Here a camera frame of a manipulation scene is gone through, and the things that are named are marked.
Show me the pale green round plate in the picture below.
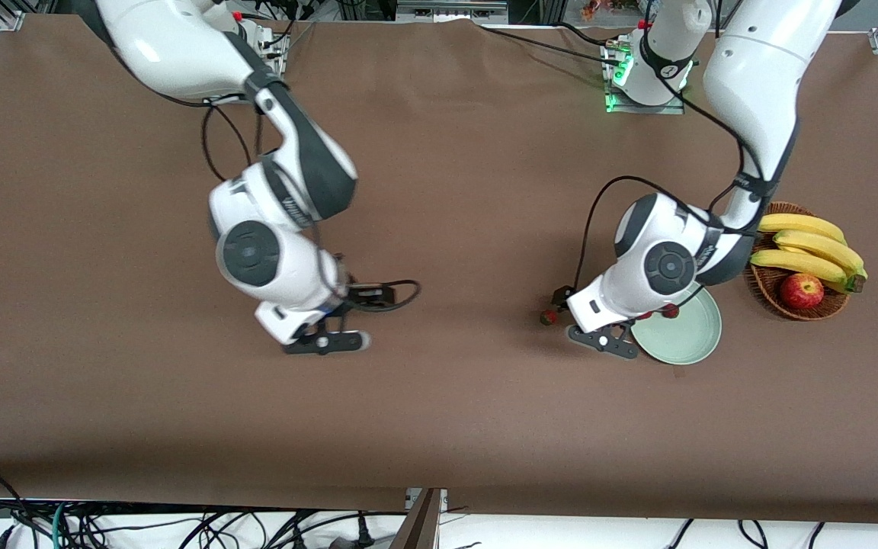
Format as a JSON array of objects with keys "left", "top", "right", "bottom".
[{"left": 630, "top": 284, "right": 723, "bottom": 366}]

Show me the brown wicker basket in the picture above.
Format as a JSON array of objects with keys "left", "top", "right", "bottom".
[{"left": 744, "top": 202, "right": 851, "bottom": 322}]

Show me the brown table cover sheet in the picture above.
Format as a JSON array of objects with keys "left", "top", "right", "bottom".
[{"left": 0, "top": 15, "right": 878, "bottom": 527}]

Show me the red apple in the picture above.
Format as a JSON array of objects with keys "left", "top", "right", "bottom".
[{"left": 780, "top": 273, "right": 825, "bottom": 310}]

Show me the grey metal box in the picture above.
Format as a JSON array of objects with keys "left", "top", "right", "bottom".
[{"left": 396, "top": 0, "right": 510, "bottom": 24}]

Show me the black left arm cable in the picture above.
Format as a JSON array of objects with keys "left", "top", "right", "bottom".
[{"left": 575, "top": 76, "right": 764, "bottom": 291}]

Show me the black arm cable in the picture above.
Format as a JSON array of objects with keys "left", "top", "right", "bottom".
[
  {"left": 200, "top": 91, "right": 422, "bottom": 315},
  {"left": 575, "top": 76, "right": 764, "bottom": 291}
]

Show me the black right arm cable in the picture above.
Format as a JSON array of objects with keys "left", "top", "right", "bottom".
[{"left": 200, "top": 91, "right": 422, "bottom": 315}]

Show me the grey support post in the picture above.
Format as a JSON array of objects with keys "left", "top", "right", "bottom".
[{"left": 389, "top": 488, "right": 449, "bottom": 549}]

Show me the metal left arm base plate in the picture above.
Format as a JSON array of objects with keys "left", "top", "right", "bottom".
[{"left": 604, "top": 38, "right": 686, "bottom": 116}]

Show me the black cable across table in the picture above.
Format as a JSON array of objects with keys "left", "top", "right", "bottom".
[{"left": 477, "top": 23, "right": 626, "bottom": 69}]

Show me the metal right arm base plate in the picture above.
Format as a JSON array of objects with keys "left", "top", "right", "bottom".
[{"left": 255, "top": 29, "right": 290, "bottom": 79}]

